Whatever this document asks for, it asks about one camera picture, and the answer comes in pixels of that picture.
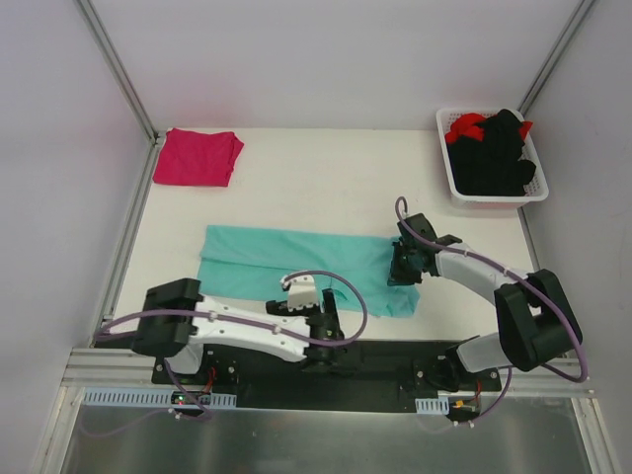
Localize black t shirt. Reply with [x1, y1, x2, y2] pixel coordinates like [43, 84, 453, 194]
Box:
[446, 140, 536, 197]

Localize left aluminium frame post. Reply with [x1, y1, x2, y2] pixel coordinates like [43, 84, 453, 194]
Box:
[74, 0, 160, 145]

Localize right grey cable duct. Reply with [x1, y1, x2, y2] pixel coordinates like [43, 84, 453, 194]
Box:
[415, 396, 450, 416]

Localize aluminium front rail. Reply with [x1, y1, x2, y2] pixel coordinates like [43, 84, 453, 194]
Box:
[60, 347, 164, 394]

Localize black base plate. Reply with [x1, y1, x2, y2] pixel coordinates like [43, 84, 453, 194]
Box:
[178, 341, 501, 413]

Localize grey cable duct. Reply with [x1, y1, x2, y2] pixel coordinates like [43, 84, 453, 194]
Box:
[415, 396, 450, 416]
[83, 388, 237, 410]

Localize left grey cable duct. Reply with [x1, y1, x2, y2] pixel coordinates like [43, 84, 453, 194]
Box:
[83, 388, 237, 410]

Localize folded pink t shirt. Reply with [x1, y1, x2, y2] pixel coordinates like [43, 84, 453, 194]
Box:
[153, 128, 244, 188]

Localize aluminium frame post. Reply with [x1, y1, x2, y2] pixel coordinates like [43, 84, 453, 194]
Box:
[517, 0, 600, 117]
[74, 0, 160, 145]

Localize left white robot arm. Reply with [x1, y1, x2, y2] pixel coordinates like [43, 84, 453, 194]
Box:
[131, 276, 345, 384]

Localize right aluminium frame post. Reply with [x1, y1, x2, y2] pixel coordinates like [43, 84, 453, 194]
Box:
[517, 0, 600, 117]

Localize teal t shirt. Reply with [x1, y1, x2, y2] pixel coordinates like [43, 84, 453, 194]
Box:
[197, 225, 420, 318]

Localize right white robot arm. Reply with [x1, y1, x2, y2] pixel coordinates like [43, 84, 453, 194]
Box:
[388, 213, 589, 390]

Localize red t shirt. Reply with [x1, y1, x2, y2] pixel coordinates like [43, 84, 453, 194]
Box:
[443, 109, 533, 145]

